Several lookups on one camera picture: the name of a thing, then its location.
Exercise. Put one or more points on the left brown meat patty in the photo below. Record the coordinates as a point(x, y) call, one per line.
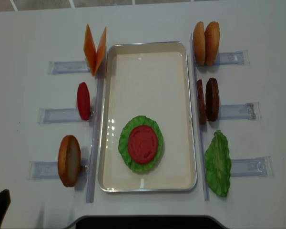
point(201, 104)

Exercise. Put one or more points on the bun half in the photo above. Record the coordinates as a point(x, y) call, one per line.
point(199, 43)
point(212, 39)
point(69, 161)

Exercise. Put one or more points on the clear holder top left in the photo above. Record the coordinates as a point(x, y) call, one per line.
point(56, 67)

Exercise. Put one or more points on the red tomato slice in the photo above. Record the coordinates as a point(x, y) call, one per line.
point(83, 101)
point(142, 144)

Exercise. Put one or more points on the clear holder top right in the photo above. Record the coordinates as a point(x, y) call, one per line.
point(232, 58)

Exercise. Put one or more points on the clear holder middle right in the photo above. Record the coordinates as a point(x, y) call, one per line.
point(250, 111)

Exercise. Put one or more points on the clear holder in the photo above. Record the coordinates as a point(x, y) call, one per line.
point(250, 111)
point(50, 116)
point(232, 58)
point(56, 67)
point(42, 170)
point(254, 167)

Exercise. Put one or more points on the clear long rail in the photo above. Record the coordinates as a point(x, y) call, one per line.
point(95, 138)
point(200, 139)

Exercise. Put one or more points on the right brown meat patty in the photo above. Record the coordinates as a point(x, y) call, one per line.
point(212, 100)

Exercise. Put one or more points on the white rectangular metal tray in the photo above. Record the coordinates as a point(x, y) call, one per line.
point(147, 80)

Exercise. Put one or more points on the clear left long rail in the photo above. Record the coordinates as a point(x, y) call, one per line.
point(95, 138)

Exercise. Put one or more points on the left orange cheese slice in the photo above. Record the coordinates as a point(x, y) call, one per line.
point(89, 50)

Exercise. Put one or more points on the orange cheese slice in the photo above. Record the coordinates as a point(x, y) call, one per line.
point(100, 51)
point(89, 50)

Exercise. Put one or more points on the right orange cheese slice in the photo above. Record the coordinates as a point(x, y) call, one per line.
point(100, 51)

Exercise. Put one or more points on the clear holder bottom left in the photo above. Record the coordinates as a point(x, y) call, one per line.
point(42, 170)

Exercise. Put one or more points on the brown meat patty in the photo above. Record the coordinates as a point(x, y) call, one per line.
point(201, 104)
point(212, 100)

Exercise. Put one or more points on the bun half bottom left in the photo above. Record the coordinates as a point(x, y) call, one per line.
point(69, 161)

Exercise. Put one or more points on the left bun half top right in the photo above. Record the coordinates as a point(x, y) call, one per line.
point(199, 43)

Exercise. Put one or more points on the green lettuce leaf standing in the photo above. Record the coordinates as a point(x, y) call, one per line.
point(218, 165)

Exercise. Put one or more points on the clear right long rail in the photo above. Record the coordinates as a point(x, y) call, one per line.
point(200, 139)

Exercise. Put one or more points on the clear holder bottom right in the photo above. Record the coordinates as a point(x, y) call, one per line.
point(254, 167)

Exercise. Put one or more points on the green lettuce leaf on tray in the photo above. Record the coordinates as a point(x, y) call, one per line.
point(123, 143)

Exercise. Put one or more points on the clear holder middle left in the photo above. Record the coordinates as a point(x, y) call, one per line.
point(50, 116)

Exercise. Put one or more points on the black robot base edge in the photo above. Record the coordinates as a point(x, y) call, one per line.
point(147, 222)

